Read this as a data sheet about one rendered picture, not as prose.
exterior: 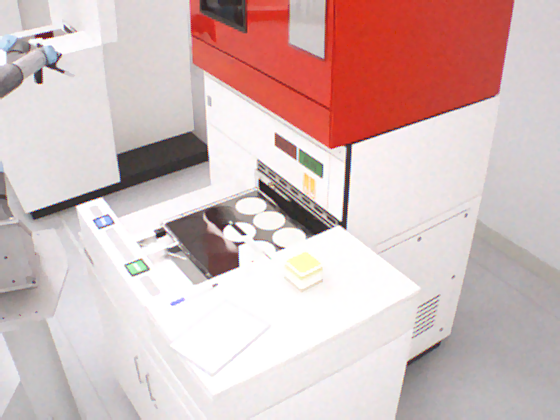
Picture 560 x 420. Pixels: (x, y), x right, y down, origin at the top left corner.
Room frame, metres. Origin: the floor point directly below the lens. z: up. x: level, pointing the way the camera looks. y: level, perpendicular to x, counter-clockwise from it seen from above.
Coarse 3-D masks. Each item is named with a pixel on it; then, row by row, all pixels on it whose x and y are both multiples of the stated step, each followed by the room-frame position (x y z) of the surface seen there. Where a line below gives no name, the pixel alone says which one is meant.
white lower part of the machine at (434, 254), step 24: (216, 168) 2.09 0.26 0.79; (456, 216) 1.79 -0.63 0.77; (408, 240) 1.65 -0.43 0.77; (432, 240) 1.72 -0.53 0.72; (456, 240) 1.80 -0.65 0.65; (408, 264) 1.66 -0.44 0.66; (432, 264) 1.73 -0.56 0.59; (456, 264) 1.82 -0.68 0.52; (432, 288) 1.75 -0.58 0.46; (456, 288) 1.84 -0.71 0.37; (432, 312) 1.78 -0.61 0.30; (432, 336) 1.79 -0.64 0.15; (408, 360) 1.72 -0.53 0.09
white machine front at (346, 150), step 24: (216, 96) 2.06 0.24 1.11; (240, 96) 1.92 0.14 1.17; (216, 120) 2.07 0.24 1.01; (240, 120) 1.93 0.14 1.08; (264, 120) 1.80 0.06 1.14; (216, 144) 2.08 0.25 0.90; (240, 144) 1.93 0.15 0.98; (264, 144) 1.80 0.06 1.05; (312, 144) 1.59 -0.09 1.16; (240, 168) 1.94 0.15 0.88; (288, 168) 1.69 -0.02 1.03; (336, 168) 1.50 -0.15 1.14; (336, 192) 1.49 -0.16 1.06; (336, 216) 1.49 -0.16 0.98
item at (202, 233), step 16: (256, 192) 1.75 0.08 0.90; (208, 208) 1.65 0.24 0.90; (224, 208) 1.65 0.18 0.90; (272, 208) 1.65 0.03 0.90; (176, 224) 1.56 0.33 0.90; (192, 224) 1.56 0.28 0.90; (208, 224) 1.56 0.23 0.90; (224, 224) 1.56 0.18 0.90; (288, 224) 1.56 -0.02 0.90; (192, 240) 1.48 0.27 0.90; (208, 240) 1.48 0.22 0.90; (224, 240) 1.48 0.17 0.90; (272, 240) 1.48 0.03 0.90; (208, 256) 1.40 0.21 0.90; (224, 256) 1.40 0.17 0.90; (208, 272) 1.34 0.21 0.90; (224, 272) 1.33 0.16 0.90
